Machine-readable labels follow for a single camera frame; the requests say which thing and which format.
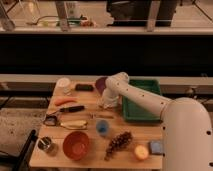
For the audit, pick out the wooden table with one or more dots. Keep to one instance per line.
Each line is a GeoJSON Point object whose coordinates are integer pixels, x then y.
{"type": "Point", "coordinates": [124, 159]}

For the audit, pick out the white lidded jar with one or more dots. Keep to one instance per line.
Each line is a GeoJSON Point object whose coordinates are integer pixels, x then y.
{"type": "Point", "coordinates": [64, 84]}

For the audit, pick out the bunch of dark grapes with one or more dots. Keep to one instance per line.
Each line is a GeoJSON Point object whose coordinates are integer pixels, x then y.
{"type": "Point", "coordinates": [119, 142]}

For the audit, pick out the grey towel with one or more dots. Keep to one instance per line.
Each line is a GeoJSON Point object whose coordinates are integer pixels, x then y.
{"type": "Point", "coordinates": [106, 106]}

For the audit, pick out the metal can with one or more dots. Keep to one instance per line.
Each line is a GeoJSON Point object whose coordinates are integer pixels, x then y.
{"type": "Point", "coordinates": [45, 144]}

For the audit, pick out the purple bowl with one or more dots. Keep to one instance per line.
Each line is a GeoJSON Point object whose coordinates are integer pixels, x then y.
{"type": "Point", "coordinates": [100, 84]}

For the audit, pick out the green plastic tray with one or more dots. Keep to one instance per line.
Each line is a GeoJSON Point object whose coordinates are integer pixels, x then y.
{"type": "Point", "coordinates": [134, 113]}

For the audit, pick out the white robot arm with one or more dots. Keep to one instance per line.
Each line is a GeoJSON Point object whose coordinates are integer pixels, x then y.
{"type": "Point", "coordinates": [186, 125]}

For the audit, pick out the black rectangular block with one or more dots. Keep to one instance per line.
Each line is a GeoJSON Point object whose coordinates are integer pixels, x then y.
{"type": "Point", "coordinates": [84, 87]}

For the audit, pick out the yellow orange fruit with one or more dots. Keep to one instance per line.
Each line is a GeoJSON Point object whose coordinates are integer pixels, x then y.
{"type": "Point", "coordinates": [141, 152]}

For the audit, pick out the blue sponge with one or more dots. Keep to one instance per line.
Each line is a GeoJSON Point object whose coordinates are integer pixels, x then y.
{"type": "Point", "coordinates": [156, 147]}

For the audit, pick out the blue plastic cup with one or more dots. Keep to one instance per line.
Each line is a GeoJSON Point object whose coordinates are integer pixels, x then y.
{"type": "Point", "coordinates": [102, 127]}

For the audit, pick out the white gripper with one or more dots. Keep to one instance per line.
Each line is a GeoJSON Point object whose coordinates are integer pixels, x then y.
{"type": "Point", "coordinates": [109, 100]}

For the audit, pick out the yellow banana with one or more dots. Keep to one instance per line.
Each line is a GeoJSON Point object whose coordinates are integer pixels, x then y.
{"type": "Point", "coordinates": [76, 124]}

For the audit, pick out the black handled knife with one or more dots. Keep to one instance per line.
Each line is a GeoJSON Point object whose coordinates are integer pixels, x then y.
{"type": "Point", "coordinates": [69, 109]}

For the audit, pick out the orange bowl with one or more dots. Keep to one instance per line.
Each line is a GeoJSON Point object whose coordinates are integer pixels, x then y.
{"type": "Point", "coordinates": [76, 145]}

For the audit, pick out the small wooden fork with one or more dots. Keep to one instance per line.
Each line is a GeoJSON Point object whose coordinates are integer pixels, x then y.
{"type": "Point", "coordinates": [100, 116]}

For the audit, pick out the orange carrot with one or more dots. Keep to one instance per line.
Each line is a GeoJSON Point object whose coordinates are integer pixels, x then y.
{"type": "Point", "coordinates": [59, 102]}

